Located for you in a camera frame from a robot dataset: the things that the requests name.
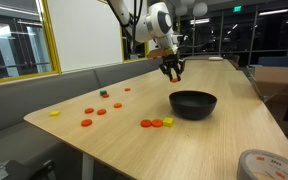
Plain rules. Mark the orange disc beside green block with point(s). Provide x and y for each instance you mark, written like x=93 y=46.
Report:
x=105 y=95

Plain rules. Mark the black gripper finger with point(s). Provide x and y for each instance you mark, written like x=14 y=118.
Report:
x=178 y=74
x=169 y=75

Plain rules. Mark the green square block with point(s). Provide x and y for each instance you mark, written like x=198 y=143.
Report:
x=103 y=92

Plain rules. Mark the orange disc front left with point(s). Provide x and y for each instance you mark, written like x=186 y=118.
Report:
x=86 y=122

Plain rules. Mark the black bowl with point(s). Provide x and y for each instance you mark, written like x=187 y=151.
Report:
x=193 y=105

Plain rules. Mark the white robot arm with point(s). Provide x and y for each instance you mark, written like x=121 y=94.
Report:
x=155 y=25

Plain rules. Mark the grey duct tape roll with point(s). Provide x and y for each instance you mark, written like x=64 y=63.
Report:
x=254 y=161

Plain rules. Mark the yellow flat block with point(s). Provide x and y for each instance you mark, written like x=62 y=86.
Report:
x=54 y=113

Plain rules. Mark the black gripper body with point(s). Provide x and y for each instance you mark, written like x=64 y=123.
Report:
x=172 y=62

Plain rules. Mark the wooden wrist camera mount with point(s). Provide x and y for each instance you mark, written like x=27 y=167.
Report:
x=162 y=52

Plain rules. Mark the cardboard box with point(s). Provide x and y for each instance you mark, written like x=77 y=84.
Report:
x=271 y=84

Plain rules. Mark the large red-orange disc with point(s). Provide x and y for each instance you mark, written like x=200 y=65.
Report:
x=117 y=105

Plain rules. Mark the orange disc far corner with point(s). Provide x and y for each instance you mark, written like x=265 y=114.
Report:
x=89 y=110

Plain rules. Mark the orange disc mid table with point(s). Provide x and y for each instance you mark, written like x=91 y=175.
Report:
x=174 y=80

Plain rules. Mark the yellow square block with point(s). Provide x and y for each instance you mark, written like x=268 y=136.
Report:
x=168 y=122

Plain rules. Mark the red-orange disc beside block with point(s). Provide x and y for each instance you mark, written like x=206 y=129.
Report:
x=146 y=123

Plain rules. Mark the grey bench sofa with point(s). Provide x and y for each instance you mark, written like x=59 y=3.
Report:
x=32 y=147

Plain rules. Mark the red-orange disc far edge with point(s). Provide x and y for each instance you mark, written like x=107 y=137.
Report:
x=101 y=112

